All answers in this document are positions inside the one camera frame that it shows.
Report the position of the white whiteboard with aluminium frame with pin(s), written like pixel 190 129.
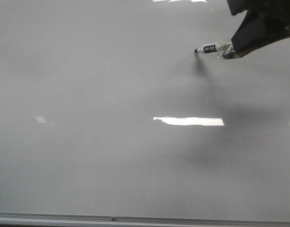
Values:
pixel 105 110

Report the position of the white black whiteboard marker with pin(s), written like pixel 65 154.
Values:
pixel 223 49

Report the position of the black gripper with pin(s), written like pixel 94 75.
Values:
pixel 265 22

